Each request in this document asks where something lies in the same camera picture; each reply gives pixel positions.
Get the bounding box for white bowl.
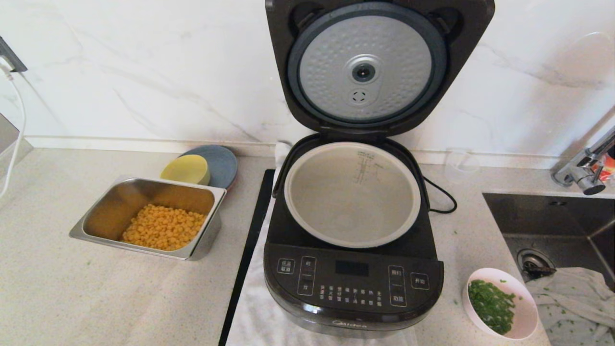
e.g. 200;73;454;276
461;267;539;341

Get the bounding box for blue plate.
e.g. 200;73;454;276
179;145;238;189

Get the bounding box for clear measuring cup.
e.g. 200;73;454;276
444;148;481;185

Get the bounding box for grey inner pot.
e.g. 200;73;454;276
283;142;422;249

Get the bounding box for white cable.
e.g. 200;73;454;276
0;58;27;200

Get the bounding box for chopped green scallions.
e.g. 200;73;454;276
467;280;517;335

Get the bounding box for yellow bowl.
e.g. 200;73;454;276
160;154;211;186

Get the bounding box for yellow corn kernels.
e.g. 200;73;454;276
122;203;208;251

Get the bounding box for stainless steel tray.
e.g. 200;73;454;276
69;176;227;261

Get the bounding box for black rice cooker lid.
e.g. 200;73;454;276
265;0;496;138

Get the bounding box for black strip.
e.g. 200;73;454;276
219;169;276;346

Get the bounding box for chrome faucet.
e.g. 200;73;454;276
551;126;615;195

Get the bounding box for white cloth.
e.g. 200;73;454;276
525;267;615;346

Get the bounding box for black rice cooker body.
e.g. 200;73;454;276
263;135;445;339

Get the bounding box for black power cord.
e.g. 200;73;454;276
425;178;457;214

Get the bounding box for white towel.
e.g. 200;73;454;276
226;141;419;346

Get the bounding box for metal sink drain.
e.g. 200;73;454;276
517;248;557;279

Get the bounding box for dark wall socket plate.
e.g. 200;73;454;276
0;36;28;74

